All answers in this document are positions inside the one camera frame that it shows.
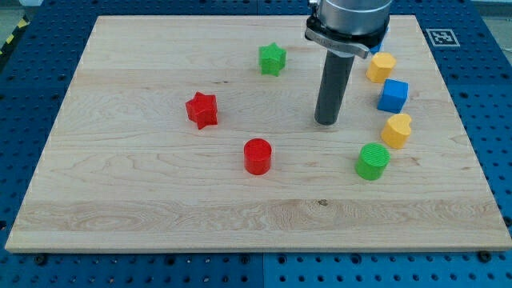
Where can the red cylinder block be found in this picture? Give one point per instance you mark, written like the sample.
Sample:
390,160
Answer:
257,156

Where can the blue block behind arm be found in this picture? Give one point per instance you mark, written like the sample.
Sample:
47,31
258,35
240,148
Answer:
377,48

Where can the yellow heart block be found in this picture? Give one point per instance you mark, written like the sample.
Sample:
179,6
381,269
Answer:
396,131

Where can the green cylinder block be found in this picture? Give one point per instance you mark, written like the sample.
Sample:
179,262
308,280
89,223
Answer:
372,161

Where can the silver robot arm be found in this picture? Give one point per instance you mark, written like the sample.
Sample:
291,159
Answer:
348,27

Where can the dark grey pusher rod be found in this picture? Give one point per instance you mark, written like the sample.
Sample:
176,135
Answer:
335,76

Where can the red star block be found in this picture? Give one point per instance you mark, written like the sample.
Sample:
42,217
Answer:
202,109

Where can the wooden board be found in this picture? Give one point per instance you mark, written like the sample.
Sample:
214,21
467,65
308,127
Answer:
124,170

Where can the white fiducial marker tag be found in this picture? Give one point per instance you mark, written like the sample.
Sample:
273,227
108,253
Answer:
442,37

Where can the green star block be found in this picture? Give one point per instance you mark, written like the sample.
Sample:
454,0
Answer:
272,59

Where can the yellow pentagon block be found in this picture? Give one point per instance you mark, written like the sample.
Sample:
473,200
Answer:
381,67

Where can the blue cube block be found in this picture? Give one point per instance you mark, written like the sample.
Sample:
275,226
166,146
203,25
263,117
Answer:
393,96

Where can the yellow black hazard tape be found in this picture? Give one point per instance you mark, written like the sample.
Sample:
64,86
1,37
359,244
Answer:
15,36

